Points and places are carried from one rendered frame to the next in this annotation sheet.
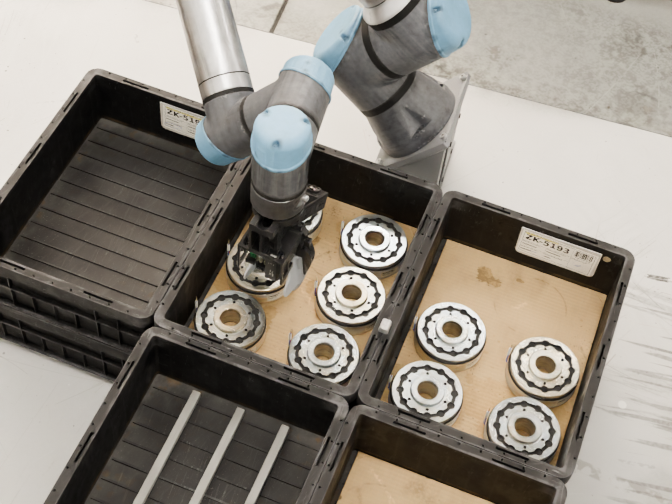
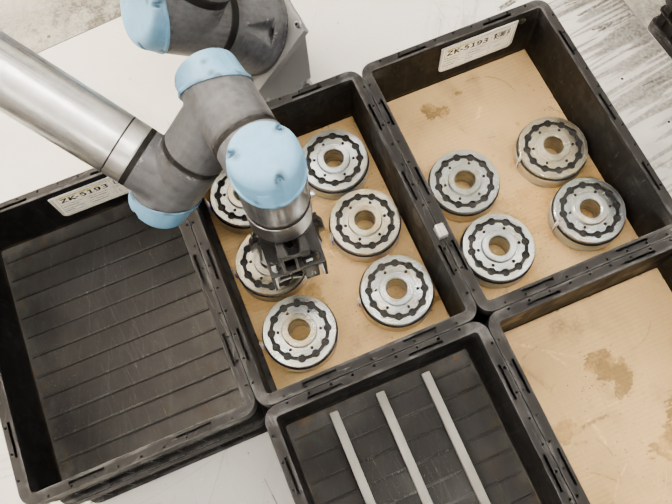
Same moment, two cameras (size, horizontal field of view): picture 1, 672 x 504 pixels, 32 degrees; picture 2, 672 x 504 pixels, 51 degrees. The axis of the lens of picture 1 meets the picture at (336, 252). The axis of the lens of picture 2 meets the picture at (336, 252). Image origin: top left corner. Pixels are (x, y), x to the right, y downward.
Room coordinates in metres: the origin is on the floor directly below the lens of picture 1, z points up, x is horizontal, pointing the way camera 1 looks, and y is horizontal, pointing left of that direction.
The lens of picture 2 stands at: (0.69, 0.20, 1.80)
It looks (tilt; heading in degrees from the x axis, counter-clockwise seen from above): 71 degrees down; 328
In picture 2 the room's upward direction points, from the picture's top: 7 degrees counter-clockwise
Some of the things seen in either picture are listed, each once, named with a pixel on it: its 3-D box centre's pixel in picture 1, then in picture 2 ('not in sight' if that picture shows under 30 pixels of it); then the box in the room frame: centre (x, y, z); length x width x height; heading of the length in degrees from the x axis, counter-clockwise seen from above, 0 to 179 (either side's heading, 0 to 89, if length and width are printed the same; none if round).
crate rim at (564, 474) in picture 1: (501, 326); (514, 147); (0.92, -0.25, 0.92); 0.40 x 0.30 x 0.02; 165
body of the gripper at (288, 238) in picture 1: (274, 231); (288, 237); (0.98, 0.09, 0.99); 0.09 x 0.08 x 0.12; 161
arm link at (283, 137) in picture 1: (281, 151); (268, 174); (0.99, 0.09, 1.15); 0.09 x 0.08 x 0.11; 172
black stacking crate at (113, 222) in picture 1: (121, 209); (113, 322); (1.08, 0.33, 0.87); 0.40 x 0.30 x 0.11; 165
